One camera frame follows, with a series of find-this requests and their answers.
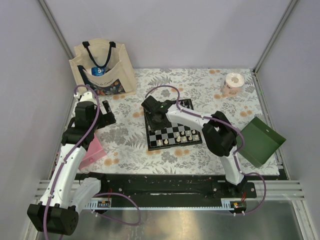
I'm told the pink wrapped toilet paper roll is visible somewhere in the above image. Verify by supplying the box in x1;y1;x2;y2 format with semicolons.
221;72;245;97

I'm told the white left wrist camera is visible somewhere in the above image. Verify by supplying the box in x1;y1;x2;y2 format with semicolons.
73;91;97;104

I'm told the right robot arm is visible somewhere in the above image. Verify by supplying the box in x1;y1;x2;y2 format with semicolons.
141;96;246;198

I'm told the blue white bottle in bag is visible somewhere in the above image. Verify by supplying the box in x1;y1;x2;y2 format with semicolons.
91;66;106;77

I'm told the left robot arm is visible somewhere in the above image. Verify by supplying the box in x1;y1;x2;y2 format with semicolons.
27;100;116;236

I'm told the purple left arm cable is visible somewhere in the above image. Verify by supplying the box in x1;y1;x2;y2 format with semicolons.
42;84;142;240

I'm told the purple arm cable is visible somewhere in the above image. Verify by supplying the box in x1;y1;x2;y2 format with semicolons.
144;85;268;216
42;84;142;240

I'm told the cream canvas tote bag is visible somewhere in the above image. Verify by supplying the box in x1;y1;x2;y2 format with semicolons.
69;38;137;96

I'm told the white slotted cable duct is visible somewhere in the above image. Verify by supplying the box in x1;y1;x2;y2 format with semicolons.
83;198;112;211

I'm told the pink plastic box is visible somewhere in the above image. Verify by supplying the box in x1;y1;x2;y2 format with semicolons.
78;135;107;170

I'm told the black magnetic chess board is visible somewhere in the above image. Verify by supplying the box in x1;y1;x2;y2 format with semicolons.
143;109;203;151

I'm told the floral patterned table mat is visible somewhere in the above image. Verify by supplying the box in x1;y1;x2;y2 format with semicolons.
59;67;280;176

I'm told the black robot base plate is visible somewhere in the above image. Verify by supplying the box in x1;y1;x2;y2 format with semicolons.
75;172;257;208

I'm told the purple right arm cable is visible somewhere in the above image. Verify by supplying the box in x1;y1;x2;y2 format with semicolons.
144;85;268;216

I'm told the dark green plastic box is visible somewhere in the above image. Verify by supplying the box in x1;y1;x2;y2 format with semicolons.
239;116;286;168

